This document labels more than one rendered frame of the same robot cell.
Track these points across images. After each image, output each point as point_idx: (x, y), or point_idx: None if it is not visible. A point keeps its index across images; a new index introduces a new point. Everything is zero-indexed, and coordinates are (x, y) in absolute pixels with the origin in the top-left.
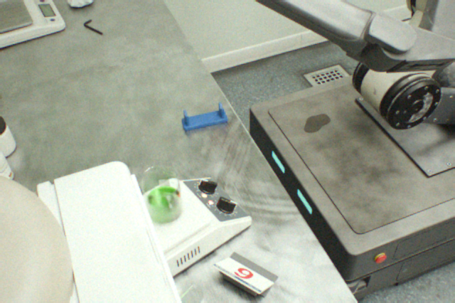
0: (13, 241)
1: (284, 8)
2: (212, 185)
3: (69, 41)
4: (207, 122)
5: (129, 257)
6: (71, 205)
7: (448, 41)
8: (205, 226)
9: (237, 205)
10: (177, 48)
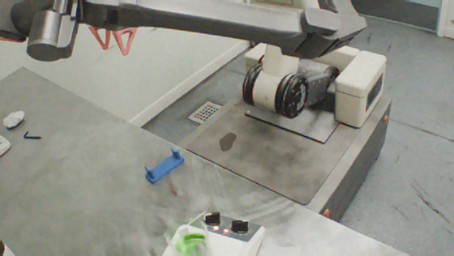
0: None
1: (229, 27)
2: (216, 215)
3: (18, 154)
4: (169, 168)
5: None
6: None
7: (353, 18)
8: (241, 253)
9: None
10: (106, 122)
